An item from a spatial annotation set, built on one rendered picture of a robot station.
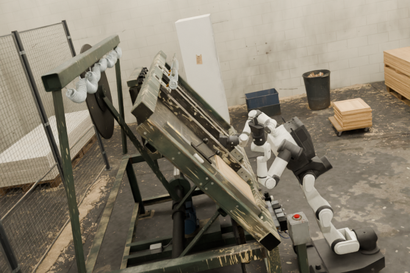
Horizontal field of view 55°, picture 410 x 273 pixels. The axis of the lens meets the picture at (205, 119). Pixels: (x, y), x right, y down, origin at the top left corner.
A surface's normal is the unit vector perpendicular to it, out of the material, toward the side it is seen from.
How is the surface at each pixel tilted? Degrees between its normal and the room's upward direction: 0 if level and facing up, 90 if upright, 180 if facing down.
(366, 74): 90
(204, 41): 90
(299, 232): 90
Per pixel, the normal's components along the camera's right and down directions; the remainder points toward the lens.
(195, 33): -0.06, 0.33
